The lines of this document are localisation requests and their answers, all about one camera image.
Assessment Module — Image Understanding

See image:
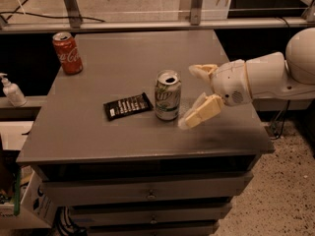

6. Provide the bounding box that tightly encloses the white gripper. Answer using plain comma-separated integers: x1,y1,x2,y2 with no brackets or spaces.
178,60,252,130

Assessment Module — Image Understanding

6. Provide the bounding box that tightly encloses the green 7up can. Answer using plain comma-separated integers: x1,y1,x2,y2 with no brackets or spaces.
155,70,181,121

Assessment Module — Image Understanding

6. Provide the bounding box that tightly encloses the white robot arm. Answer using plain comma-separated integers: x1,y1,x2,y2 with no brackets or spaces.
178,28,315,130

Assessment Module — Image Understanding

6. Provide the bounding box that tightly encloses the red coke can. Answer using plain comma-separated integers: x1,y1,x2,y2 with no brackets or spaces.
52,31,83,75

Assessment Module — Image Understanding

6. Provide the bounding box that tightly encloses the black snack bar wrapper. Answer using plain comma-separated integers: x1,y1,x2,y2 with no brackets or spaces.
103,92,154,121

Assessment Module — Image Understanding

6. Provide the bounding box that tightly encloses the grey drawer cabinet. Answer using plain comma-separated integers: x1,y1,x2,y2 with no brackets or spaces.
18,29,273,236

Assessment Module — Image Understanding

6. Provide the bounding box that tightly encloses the white pump bottle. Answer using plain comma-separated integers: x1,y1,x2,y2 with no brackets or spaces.
0,73,27,107

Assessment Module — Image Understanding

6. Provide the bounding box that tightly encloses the white cardboard box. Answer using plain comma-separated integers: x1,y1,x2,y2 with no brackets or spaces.
0,166,57,229

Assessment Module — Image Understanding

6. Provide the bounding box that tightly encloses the metal window frame rail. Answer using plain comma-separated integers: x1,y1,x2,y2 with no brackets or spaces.
0,0,314,33

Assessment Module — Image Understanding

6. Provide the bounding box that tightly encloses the black cable on floor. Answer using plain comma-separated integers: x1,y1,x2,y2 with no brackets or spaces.
0,0,106,24

